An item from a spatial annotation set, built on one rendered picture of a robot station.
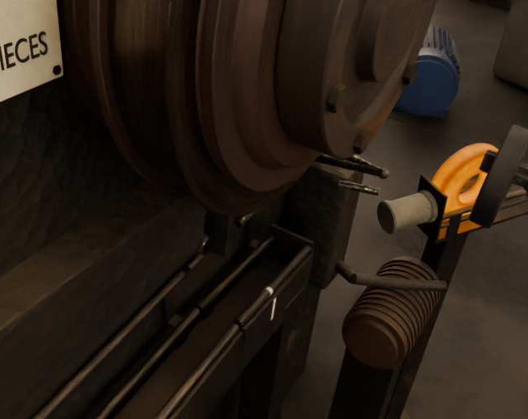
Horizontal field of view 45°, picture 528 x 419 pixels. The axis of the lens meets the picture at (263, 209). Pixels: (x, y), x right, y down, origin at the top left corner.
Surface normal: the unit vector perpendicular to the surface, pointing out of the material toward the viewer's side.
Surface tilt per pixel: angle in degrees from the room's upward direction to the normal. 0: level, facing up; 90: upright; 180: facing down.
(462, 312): 0
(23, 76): 90
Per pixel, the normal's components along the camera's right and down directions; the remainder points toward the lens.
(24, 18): 0.85, 0.37
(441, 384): 0.10, -0.80
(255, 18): -0.06, 0.46
